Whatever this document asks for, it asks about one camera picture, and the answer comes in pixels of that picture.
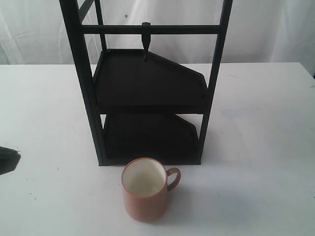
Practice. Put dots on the white backdrop curtain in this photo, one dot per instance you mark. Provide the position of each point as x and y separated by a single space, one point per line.
33 31

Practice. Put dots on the black two-tier metal rack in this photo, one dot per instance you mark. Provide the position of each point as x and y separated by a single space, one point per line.
159 108

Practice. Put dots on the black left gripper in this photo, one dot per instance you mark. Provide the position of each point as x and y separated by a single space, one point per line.
9 159

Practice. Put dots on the terracotta ceramic mug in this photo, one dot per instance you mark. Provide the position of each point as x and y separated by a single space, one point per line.
146 184

